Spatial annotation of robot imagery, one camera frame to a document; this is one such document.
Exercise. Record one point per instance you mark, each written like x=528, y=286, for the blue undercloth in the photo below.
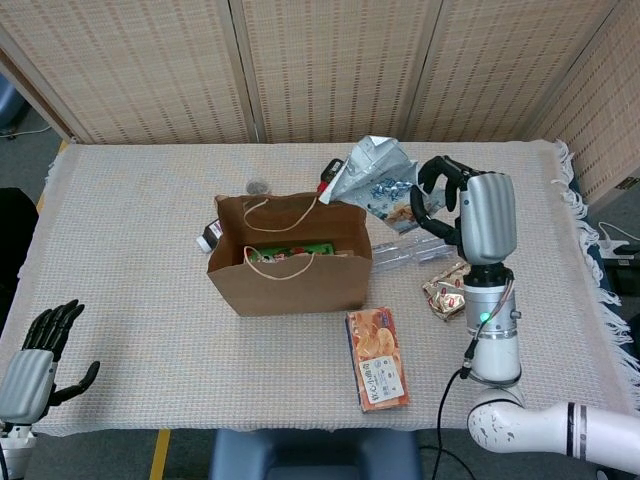
x=575, y=192

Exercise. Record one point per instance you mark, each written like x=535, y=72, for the bamboo folding screen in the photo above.
x=325, y=65

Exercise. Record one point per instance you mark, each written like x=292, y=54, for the gold red snack packet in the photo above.
x=445, y=295

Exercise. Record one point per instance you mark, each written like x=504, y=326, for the black bottle red cap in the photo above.
x=332, y=170

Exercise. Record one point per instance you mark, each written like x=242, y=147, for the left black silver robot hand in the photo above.
x=25, y=385

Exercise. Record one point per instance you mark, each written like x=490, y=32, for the cream woven tablecloth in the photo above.
x=125, y=225

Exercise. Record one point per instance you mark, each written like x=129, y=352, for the orange cookie box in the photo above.
x=377, y=360

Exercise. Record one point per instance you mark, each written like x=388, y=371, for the white power strip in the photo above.
x=612, y=245

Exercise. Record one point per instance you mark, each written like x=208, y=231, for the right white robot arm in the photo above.
x=495, y=350

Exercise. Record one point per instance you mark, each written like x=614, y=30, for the brown paper bag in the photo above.
x=290, y=292

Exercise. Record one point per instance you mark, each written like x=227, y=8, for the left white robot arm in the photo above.
x=12, y=450

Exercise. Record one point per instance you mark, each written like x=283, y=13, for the clear plastic water bottle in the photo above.
x=400, y=252

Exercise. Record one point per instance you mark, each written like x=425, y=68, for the silver snack pouch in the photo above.
x=375, y=175

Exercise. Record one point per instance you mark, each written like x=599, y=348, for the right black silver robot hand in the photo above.
x=490, y=220

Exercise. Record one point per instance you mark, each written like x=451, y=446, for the green chips can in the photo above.
x=300, y=248

